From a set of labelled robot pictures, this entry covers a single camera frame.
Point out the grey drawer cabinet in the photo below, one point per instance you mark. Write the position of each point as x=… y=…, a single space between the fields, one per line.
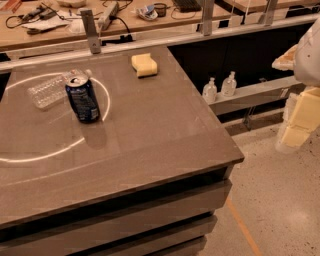
x=122 y=211

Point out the grey metal bracket post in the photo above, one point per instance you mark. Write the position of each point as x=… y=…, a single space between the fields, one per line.
x=90 y=30

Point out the sanitizer bottle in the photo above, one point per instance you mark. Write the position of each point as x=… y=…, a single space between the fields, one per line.
x=210 y=91
x=229 y=85

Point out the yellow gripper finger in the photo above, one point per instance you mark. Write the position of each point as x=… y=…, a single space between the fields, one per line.
x=286 y=61
x=301 y=118

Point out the crumpled snack wrapper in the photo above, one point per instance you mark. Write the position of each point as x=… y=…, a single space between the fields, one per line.
x=147 y=13

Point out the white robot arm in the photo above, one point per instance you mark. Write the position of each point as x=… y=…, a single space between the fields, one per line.
x=307 y=57

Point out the left sanitizer bottle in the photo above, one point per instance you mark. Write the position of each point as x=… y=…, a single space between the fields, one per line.
x=210 y=91

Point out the black keyboard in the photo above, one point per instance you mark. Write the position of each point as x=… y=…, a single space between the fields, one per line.
x=186 y=6

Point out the yellow sponge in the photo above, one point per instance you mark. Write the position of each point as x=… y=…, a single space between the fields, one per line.
x=144 y=65

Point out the right sanitizer bottle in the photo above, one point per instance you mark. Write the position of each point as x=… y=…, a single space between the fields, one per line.
x=229 y=85

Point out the blue pepsi can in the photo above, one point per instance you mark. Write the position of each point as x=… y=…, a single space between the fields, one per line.
x=82 y=98

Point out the white power strip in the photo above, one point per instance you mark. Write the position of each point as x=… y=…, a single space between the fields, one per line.
x=110 y=11

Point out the metal rail post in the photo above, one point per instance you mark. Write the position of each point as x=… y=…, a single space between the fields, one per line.
x=207 y=13

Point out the clear plastic water bottle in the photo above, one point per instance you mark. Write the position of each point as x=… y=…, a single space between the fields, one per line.
x=52 y=91

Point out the black scissors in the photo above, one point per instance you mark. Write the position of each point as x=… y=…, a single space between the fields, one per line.
x=35 y=31

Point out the black hand tool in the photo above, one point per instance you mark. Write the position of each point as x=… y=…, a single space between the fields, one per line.
x=42 y=12

